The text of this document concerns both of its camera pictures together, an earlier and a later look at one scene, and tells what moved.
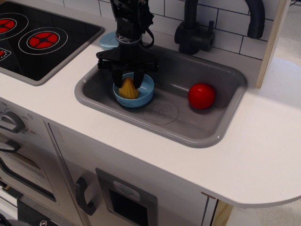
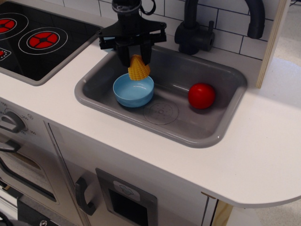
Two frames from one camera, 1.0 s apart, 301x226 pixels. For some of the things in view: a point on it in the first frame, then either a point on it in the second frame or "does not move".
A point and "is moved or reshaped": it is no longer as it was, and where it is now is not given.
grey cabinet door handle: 90,207 does not move
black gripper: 128,57 -> 130,30
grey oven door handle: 11,146 does not move
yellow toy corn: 128,90 is moved or reshaped
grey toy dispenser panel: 128,205 does not move
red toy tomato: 201,96 does not move
